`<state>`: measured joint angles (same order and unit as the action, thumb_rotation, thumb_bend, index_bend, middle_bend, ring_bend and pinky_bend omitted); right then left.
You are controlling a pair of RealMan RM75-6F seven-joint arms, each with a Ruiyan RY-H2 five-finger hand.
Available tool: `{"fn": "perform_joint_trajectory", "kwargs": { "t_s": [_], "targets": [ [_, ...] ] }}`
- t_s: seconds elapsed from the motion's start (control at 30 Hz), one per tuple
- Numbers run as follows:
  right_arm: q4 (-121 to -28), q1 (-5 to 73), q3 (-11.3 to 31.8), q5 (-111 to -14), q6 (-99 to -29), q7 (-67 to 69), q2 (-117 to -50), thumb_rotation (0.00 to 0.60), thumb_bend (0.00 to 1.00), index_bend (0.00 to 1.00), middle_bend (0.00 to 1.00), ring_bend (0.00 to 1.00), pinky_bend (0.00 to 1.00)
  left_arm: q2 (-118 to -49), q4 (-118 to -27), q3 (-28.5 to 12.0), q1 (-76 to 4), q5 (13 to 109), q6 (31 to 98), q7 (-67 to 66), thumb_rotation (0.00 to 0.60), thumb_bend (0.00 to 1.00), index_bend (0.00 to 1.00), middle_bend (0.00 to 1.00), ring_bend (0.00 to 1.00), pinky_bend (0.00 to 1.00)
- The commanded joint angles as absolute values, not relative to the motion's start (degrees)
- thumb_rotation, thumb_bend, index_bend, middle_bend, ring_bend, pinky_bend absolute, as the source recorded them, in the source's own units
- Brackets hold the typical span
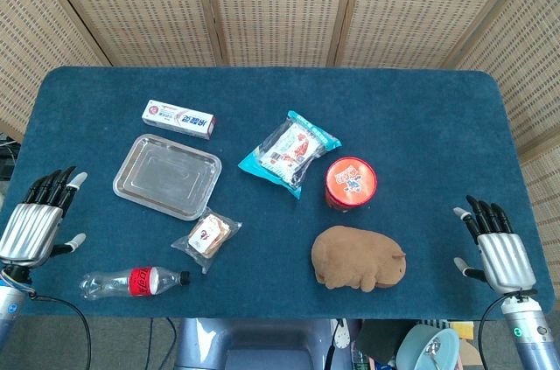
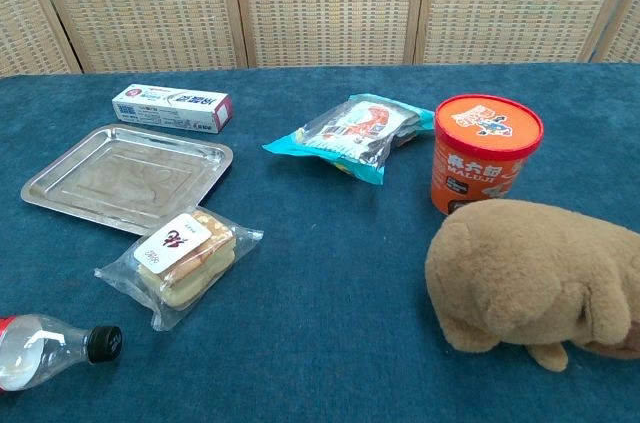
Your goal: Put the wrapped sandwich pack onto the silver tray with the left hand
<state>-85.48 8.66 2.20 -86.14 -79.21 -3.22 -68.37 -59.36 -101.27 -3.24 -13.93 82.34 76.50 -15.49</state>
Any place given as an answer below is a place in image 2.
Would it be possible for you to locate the clear plastic bottle, black cap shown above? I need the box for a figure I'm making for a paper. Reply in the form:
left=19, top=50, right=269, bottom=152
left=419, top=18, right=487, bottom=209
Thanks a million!
left=0, top=313, right=124, bottom=393

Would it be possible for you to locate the small snack packet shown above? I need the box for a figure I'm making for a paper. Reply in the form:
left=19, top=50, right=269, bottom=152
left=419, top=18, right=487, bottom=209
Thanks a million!
left=94, top=206, right=265, bottom=333

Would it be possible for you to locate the brown plush toy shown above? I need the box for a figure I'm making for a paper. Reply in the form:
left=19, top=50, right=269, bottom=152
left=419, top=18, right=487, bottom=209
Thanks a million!
left=424, top=198, right=640, bottom=373

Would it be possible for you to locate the teal snack bag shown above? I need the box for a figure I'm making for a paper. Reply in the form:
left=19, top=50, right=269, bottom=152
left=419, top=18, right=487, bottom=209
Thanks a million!
left=262, top=93, right=436, bottom=186

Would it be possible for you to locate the woven rattan folding screen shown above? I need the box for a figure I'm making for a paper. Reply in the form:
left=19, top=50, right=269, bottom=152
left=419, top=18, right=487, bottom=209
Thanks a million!
left=0, top=0, right=640, bottom=76

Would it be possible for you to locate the metal tray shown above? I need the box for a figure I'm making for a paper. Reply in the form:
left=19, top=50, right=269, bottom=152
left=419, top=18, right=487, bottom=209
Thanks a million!
left=20, top=123, right=235, bottom=237

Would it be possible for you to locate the orange instant noodle cup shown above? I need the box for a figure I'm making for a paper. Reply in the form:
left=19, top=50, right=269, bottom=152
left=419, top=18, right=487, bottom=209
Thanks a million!
left=430, top=95, right=545, bottom=217

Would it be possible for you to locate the white toothpaste box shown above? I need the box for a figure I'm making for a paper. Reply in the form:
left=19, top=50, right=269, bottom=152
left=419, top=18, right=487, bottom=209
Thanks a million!
left=111, top=83, right=234, bottom=135

